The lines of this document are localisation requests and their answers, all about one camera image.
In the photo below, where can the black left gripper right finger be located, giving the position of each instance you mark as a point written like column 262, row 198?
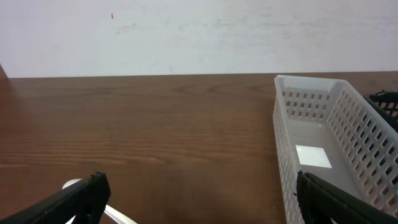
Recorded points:
column 321, row 202

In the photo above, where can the clear perforated plastic basket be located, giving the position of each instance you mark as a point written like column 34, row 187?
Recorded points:
column 325, row 127

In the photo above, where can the white plastic spoon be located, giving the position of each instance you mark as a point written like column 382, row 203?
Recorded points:
column 114, row 214

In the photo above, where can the black perforated plastic basket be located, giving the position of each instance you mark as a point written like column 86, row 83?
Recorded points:
column 385, row 103

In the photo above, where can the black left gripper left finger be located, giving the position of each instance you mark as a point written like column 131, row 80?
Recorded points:
column 81, row 202

